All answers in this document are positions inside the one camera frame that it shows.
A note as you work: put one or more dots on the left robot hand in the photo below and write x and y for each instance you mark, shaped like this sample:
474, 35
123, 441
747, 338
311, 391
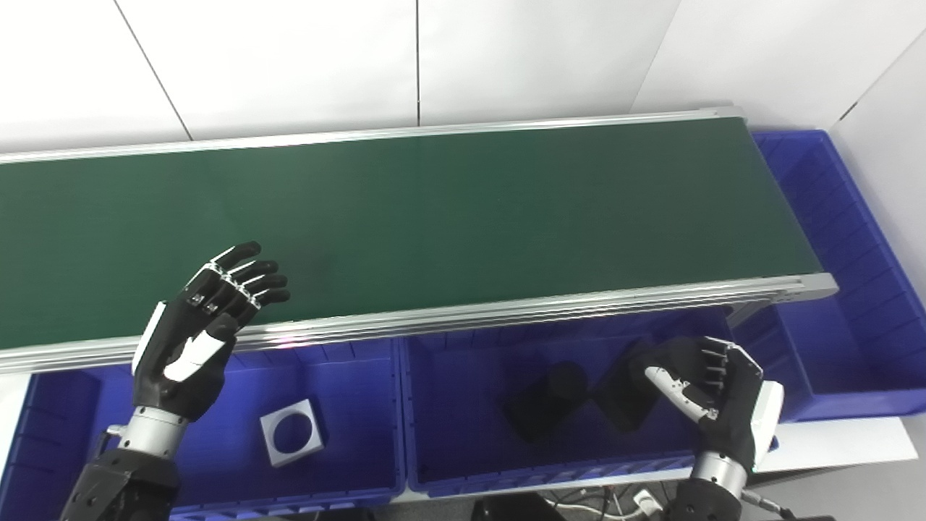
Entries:
173, 347

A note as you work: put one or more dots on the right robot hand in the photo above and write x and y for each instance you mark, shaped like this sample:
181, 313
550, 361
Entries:
738, 412

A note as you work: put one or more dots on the black cylinder-on-base part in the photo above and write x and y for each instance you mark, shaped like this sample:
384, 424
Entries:
535, 412
618, 401

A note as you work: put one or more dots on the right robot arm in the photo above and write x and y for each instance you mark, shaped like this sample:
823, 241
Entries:
712, 479

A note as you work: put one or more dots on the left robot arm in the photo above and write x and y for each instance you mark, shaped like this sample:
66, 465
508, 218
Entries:
116, 485

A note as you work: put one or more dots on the white square part with hole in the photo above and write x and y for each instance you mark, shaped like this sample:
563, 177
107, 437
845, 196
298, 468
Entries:
269, 434

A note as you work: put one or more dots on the large blue plastic bin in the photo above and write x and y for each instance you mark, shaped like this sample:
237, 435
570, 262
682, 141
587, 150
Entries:
854, 333

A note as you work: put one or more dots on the green conveyor belt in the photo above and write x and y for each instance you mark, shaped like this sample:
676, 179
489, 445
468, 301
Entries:
434, 217
506, 312

